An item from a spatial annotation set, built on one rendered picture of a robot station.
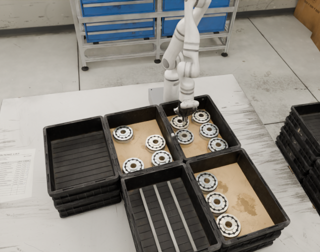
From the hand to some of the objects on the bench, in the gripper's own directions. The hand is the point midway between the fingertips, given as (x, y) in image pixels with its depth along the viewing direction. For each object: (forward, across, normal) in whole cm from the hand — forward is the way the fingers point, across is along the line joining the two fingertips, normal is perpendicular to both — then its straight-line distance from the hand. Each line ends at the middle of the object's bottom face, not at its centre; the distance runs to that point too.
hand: (184, 118), depth 159 cm
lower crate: (+18, +56, +14) cm, 60 cm away
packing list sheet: (+17, +94, +5) cm, 96 cm away
